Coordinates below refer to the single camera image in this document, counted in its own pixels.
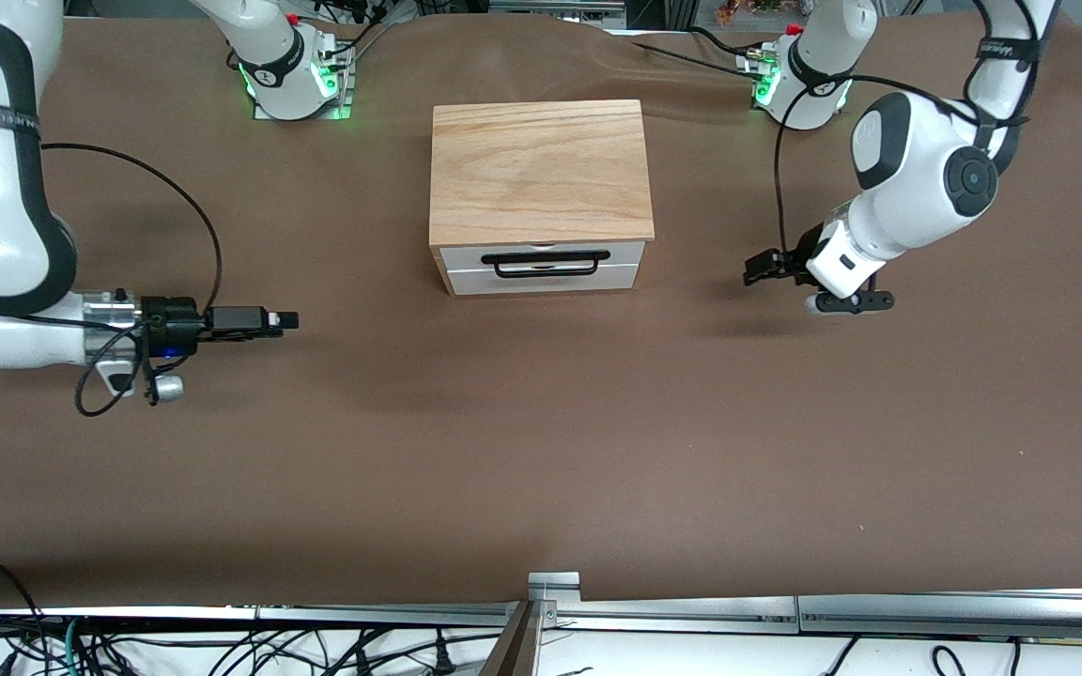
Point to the wooden drawer cabinet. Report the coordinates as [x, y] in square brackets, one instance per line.
[541, 169]

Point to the diagonal aluminium strut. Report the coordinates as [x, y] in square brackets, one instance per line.
[517, 648]

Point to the medium aluminium frame rail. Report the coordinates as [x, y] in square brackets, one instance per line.
[672, 612]

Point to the aluminium centre bracket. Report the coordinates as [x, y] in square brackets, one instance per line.
[555, 587]

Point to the orange background clutter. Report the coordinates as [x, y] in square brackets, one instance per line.
[748, 11]

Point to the aluminium back frame rail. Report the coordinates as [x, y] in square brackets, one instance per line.
[560, 9]

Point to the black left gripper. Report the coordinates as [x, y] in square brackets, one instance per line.
[793, 267]

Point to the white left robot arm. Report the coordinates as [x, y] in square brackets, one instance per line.
[917, 178]

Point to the white drawer front panel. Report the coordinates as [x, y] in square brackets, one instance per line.
[466, 282]

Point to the brown table cloth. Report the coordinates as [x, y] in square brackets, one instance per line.
[541, 451]

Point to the wide aluminium frame rail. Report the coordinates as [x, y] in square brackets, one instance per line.
[973, 615]

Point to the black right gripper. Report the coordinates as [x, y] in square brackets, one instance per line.
[171, 324]

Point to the long aluminium frame rail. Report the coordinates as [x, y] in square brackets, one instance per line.
[391, 615]

